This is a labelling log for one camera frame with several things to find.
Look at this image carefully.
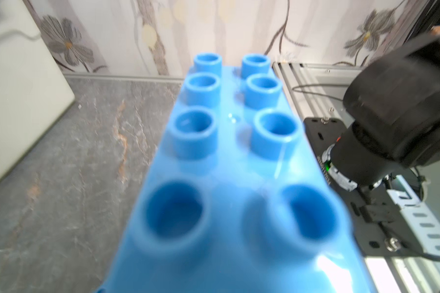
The blue lego brick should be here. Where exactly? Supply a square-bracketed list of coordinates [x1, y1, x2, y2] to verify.
[99, 52, 376, 293]

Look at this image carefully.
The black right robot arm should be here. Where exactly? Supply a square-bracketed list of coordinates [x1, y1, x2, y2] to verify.
[321, 29, 440, 191]

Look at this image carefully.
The blue lid storage box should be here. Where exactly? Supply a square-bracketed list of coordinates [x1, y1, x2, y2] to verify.
[0, 1, 75, 181]

